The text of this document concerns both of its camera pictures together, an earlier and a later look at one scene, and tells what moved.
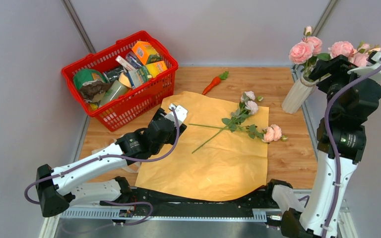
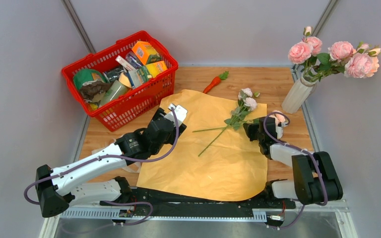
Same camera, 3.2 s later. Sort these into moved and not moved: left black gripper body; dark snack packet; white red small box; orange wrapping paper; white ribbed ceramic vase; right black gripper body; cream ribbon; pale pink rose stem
Moved: pale pink rose stem; right black gripper body
Not moved: white ribbed ceramic vase; left black gripper body; orange wrapping paper; dark snack packet; white red small box; cream ribbon
